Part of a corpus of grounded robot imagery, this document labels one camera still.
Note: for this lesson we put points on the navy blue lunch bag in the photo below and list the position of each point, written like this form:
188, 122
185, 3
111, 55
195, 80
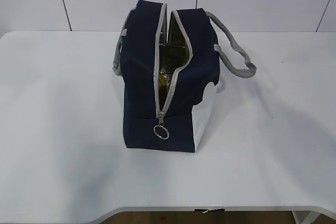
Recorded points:
191, 44

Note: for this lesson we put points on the yellow banana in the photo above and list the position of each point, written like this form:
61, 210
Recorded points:
165, 80

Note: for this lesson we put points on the black tape on table edge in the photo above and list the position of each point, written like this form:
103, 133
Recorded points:
205, 211

